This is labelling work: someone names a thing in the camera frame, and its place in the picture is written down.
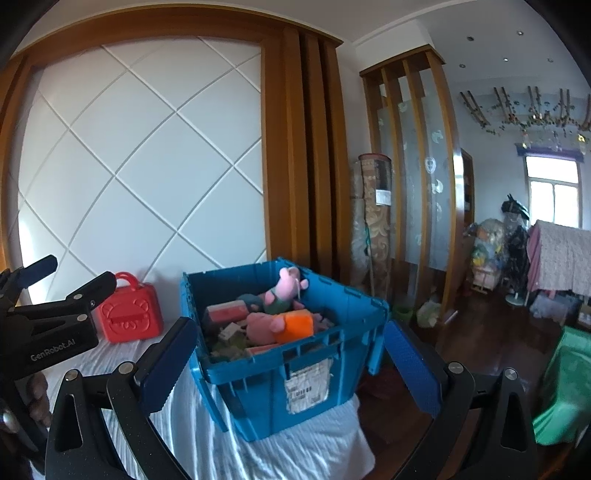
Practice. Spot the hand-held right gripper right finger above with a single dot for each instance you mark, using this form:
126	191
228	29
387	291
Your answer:
408	364

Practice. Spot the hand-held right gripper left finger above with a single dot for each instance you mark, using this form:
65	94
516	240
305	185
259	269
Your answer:
168	364

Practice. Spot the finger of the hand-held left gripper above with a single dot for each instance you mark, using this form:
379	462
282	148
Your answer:
87	290
39	270

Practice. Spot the blue plastic storage crate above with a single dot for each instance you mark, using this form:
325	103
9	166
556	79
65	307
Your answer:
258	397

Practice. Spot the pig plush teal shirt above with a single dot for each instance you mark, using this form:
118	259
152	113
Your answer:
286	286

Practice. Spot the striped cloth covered desktop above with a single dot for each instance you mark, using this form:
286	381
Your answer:
300	457

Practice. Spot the person's left hand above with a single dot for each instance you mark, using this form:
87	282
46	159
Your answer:
39	397

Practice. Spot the red plastic toy case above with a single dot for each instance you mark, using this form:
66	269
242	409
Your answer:
129	318

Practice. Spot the small green bucket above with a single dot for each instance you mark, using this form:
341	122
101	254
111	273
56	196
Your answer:
401	314

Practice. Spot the pale plastic bag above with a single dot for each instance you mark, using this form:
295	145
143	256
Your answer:
431	311

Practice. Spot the red cardboard box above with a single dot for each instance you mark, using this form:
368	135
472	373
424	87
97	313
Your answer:
226	314

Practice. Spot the pig plush orange dress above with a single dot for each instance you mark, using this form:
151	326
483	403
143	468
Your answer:
263	325

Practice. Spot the rolled patterned carpet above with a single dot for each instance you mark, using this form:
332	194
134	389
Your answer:
374	230

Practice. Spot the pile of bagged clutter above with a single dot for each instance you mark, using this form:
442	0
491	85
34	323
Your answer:
489	240

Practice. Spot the black bagged clutter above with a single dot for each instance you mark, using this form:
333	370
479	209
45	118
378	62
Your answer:
517	240

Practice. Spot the wooden partition screen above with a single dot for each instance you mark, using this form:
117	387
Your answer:
434	184

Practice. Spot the pink floral cloth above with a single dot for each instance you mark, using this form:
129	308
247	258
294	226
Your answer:
563	258

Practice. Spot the window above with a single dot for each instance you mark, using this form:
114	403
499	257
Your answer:
551	194

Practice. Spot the hanging ceiling decoration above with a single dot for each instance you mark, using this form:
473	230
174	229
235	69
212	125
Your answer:
521	120

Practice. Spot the wooden wall frame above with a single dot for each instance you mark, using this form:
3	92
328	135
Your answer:
304	161

